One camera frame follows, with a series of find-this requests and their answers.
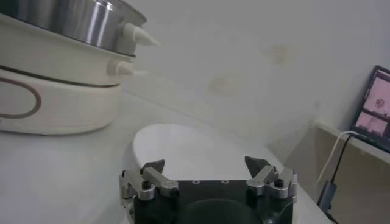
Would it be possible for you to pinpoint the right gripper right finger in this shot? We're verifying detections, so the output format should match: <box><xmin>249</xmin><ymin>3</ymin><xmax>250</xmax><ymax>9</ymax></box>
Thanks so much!
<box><xmin>244</xmin><ymin>155</ymin><xmax>298</xmax><ymax>202</ymax></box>

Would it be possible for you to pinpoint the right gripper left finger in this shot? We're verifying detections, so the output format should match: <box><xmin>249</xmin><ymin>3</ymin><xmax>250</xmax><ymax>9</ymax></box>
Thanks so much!
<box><xmin>118</xmin><ymin>159</ymin><xmax>180</xmax><ymax>211</ymax></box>

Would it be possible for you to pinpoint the stainless steel steamer basket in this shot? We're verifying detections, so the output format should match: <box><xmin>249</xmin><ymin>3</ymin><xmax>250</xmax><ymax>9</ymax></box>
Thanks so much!
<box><xmin>0</xmin><ymin>0</ymin><xmax>161</xmax><ymax>57</ymax></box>

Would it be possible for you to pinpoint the white round plate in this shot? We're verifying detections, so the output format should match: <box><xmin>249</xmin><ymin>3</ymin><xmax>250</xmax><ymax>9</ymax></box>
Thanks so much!
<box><xmin>131</xmin><ymin>122</ymin><xmax>275</xmax><ymax>182</ymax></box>

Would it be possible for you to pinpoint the cream electric cooker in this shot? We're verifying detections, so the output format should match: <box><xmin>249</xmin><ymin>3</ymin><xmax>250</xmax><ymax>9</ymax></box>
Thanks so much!
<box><xmin>0</xmin><ymin>13</ymin><xmax>149</xmax><ymax>136</ymax></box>

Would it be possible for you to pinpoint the grey laptop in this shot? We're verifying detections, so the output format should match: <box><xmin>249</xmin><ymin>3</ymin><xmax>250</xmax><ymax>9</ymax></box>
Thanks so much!
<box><xmin>349</xmin><ymin>65</ymin><xmax>390</xmax><ymax>153</ymax></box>

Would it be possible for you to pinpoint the black cable with adapter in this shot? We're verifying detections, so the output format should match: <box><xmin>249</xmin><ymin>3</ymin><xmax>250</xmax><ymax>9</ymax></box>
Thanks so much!
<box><xmin>316</xmin><ymin>135</ymin><xmax>371</xmax><ymax>224</ymax></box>

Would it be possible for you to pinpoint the white charging cable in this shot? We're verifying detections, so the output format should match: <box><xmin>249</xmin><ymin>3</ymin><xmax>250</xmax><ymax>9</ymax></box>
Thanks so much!
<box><xmin>315</xmin><ymin>130</ymin><xmax>363</xmax><ymax>185</ymax></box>

